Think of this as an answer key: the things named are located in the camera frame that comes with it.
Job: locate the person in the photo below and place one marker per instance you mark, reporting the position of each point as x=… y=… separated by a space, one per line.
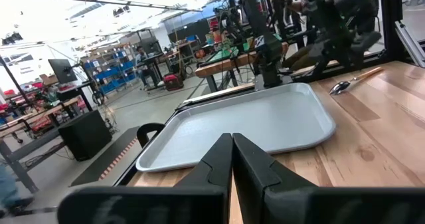
x=143 y=64

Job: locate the person's leg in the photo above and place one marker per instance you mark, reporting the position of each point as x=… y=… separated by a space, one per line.
x=8 y=187

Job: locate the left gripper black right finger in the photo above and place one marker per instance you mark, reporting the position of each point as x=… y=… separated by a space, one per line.
x=265 y=190

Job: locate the black robot arm with tag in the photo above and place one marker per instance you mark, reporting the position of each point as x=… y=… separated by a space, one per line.
x=254 y=18

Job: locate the black computer monitor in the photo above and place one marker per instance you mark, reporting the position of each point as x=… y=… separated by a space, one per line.
x=62 y=70

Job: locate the black hazard-striped floor mat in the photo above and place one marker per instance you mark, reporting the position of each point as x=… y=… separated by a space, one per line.
x=106 y=157

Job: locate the wooden table with green mat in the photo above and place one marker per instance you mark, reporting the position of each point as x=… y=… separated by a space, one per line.
x=225 y=64

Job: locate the shelf with blue bins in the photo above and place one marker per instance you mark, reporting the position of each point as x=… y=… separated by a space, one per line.
x=113 y=72

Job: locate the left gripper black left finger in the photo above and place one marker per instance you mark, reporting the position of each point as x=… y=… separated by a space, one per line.
x=199 y=197

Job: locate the black box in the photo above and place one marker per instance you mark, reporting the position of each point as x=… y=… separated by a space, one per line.
x=84 y=134

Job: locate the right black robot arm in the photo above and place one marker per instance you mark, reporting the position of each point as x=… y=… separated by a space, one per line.
x=332 y=1

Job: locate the long wooden workbench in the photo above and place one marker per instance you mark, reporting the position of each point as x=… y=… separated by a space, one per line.
x=36 y=112

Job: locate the silver aluminium extrusion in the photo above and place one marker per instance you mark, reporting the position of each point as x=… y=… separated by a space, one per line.
x=410 y=43

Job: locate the grey plastic tray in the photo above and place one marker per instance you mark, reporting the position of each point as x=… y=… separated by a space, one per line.
x=249 y=117

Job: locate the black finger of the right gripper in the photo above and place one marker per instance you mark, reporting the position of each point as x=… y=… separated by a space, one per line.
x=367 y=48
x=322 y=62

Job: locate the black desk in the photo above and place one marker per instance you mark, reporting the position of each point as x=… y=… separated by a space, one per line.
x=154 y=59

